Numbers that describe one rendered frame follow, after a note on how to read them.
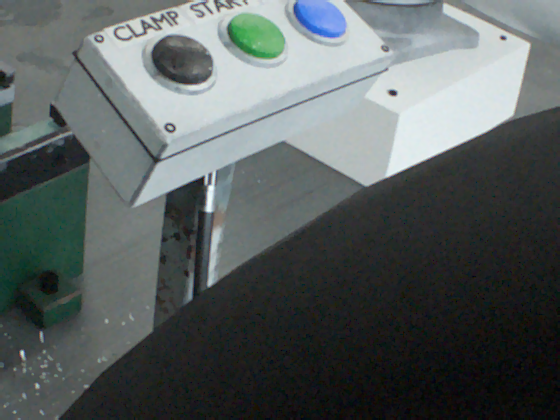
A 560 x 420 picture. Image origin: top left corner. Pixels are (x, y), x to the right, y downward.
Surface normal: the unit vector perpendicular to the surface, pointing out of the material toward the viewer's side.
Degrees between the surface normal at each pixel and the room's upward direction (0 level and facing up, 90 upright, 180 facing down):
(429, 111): 90
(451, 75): 2
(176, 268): 90
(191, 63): 26
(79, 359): 0
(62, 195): 90
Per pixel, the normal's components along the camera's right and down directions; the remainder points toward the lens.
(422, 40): 0.61, 0.02
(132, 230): 0.15, -0.83
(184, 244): -0.65, 0.33
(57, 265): 0.75, 0.46
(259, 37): 0.44, -0.55
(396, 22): 0.25, 0.47
